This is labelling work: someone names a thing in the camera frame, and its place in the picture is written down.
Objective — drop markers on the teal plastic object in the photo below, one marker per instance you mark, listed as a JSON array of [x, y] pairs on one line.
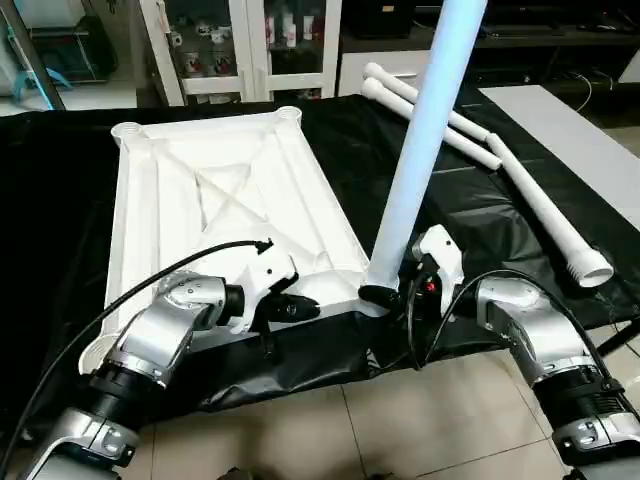
[[45, 80]]

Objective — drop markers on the white glass door cabinet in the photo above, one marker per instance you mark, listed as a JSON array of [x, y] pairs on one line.
[[240, 45]]

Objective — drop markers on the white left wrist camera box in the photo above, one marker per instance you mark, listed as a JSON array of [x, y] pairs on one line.
[[262, 280]]

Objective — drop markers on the grey metal pole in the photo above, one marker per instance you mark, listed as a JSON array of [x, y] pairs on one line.
[[30, 50]]

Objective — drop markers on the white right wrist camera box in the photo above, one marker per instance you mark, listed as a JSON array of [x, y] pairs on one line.
[[438, 255]]

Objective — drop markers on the black metal bench leg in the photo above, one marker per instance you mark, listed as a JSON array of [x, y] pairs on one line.
[[620, 337]]

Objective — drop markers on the white drawer unit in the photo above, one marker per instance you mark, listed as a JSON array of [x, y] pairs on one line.
[[385, 70]]

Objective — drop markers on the white plastic table top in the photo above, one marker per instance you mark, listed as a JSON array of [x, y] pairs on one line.
[[220, 190]]

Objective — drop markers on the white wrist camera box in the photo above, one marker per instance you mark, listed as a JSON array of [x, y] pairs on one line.
[[438, 255], [262, 280]]

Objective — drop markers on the black work mat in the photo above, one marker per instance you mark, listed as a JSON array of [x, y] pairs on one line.
[[60, 200]]

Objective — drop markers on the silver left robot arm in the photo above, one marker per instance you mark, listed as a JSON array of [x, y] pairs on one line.
[[160, 330]]

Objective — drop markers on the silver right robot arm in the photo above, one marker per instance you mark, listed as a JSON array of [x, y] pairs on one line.
[[530, 320]]

